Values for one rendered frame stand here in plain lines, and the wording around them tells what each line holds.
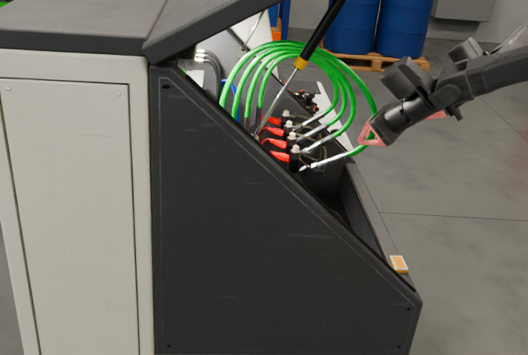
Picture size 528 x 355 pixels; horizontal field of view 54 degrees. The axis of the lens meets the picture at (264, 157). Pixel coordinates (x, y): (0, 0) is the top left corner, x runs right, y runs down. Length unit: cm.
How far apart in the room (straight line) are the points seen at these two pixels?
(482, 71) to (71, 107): 72
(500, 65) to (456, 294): 197
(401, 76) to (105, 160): 58
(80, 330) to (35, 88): 54
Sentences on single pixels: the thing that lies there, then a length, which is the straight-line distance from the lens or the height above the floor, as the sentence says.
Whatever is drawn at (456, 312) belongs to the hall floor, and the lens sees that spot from 277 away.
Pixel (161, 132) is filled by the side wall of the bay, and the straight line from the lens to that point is 93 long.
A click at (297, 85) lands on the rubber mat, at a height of 98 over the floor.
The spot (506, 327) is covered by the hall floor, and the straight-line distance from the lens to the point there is 280.
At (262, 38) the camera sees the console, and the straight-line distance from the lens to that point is 159.
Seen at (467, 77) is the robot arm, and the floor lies 145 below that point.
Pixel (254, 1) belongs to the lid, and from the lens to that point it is 84.
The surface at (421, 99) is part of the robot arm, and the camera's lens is 107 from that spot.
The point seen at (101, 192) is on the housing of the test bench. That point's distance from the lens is 100.
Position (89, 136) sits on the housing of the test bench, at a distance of 96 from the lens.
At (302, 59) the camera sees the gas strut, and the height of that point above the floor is 147.
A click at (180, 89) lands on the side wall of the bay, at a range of 90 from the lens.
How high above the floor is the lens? 172
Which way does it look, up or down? 27 degrees down
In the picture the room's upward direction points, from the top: 5 degrees clockwise
